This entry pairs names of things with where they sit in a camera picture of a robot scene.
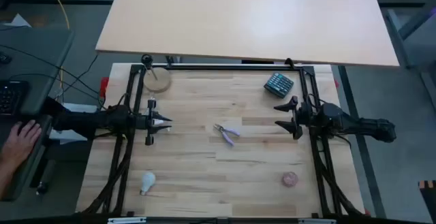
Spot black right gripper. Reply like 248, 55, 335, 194
273, 95, 320, 140

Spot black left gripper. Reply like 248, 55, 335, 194
134, 97, 174, 146

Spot wooden base lamp with socket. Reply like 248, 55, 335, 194
141, 53, 172, 94

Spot white lightbulb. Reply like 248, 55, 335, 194
140, 171, 157, 196

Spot person's forearm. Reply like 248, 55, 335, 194
0, 159, 15, 199

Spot dark calculator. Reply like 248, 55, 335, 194
263, 72, 295, 99

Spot pink round scrubber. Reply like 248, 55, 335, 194
281, 172, 299, 188

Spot red clamp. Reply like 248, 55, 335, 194
99, 76, 110, 99

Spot beige desk top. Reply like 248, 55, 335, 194
95, 0, 400, 67

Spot grey side desk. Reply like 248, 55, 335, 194
0, 27, 76, 203

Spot person's hand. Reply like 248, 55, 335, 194
1, 120, 42, 166

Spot black keyboard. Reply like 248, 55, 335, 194
0, 80, 29, 116

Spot white paper sheet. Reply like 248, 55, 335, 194
1, 12, 33, 29

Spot purple handled pliers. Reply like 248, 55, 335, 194
213, 123, 241, 146

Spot black metal table frame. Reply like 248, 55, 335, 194
80, 63, 367, 218

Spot silver bracket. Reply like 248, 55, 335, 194
108, 217, 147, 224
298, 218, 337, 224

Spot yellow cable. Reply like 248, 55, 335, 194
44, 0, 71, 31

